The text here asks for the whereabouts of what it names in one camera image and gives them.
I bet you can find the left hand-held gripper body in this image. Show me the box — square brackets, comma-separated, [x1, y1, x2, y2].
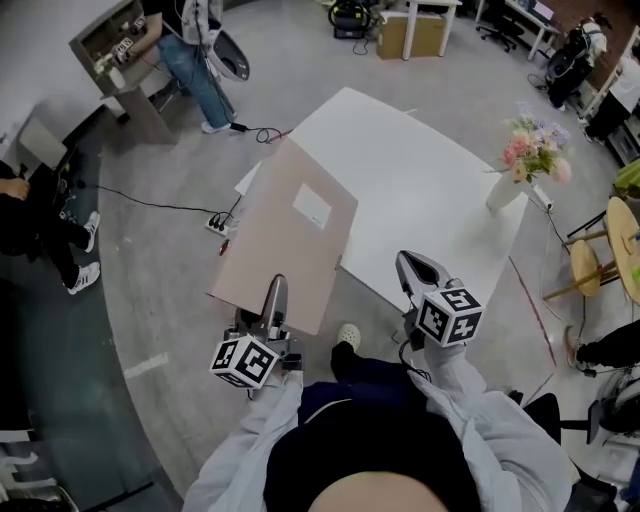
[209, 308, 307, 391]

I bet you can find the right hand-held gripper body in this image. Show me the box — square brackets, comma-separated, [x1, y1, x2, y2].
[399, 278, 486, 355]

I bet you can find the pink item folder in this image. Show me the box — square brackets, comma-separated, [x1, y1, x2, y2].
[206, 136, 360, 337]

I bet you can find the person's left forearm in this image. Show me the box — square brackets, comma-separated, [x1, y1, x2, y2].
[182, 368, 307, 512]

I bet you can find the person's right forearm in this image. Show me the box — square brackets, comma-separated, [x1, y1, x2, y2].
[406, 341, 574, 507]

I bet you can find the white power strip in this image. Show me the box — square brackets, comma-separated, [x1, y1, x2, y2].
[204, 211, 237, 236]
[530, 183, 557, 212]

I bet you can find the white vase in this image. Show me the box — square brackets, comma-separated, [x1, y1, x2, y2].
[485, 169, 532, 214]

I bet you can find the white table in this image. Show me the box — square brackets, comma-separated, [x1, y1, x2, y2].
[233, 86, 530, 314]

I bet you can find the person's dark trouser leg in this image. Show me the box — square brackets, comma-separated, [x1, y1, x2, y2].
[298, 341, 430, 427]

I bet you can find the round wooden stool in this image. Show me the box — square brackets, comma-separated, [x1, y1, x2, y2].
[541, 228, 621, 302]

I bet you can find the person's black torso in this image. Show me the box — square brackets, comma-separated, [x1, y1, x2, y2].
[263, 392, 482, 512]

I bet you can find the pastel flower bouquet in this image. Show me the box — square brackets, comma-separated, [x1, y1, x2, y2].
[498, 101, 574, 187]

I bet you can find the round wooden side table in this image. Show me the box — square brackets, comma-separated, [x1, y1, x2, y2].
[603, 195, 640, 293]

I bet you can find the cardboard box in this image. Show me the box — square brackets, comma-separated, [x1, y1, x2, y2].
[375, 10, 447, 62]

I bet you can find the white oval shell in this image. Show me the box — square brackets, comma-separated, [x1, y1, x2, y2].
[211, 28, 252, 84]

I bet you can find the black office chair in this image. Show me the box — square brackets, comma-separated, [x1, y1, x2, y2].
[473, 0, 527, 54]

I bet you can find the white desk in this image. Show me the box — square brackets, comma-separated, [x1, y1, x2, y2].
[405, 0, 464, 62]

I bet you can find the grey cabinet stand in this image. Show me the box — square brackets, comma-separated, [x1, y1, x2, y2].
[68, 0, 180, 147]

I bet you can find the black yellow vacuum machine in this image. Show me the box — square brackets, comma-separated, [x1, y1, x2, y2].
[326, 0, 384, 42]

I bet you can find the black floor cable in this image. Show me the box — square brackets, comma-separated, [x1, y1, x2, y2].
[74, 180, 242, 226]

